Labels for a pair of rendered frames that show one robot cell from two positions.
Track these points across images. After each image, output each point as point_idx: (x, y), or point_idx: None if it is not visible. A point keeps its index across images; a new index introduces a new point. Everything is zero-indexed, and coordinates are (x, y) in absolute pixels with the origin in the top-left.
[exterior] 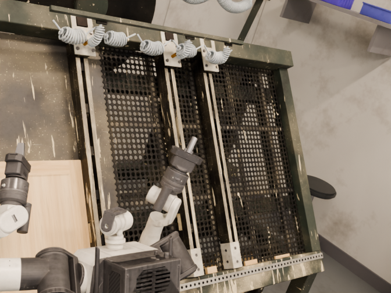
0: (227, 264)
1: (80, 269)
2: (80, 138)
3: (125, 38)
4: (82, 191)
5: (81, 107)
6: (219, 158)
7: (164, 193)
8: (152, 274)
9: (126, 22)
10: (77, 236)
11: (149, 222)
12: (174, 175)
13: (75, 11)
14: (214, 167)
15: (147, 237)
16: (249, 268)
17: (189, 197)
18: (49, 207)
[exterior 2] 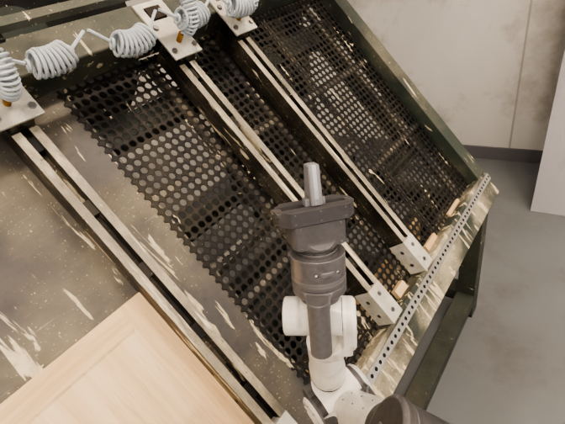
0: (413, 268)
1: None
2: (114, 260)
3: (66, 48)
4: (174, 336)
5: (79, 213)
6: (328, 145)
7: (320, 322)
8: None
9: (43, 15)
10: (210, 411)
11: (315, 361)
12: (316, 271)
13: None
14: (329, 160)
15: (325, 379)
16: (438, 252)
17: None
18: (135, 408)
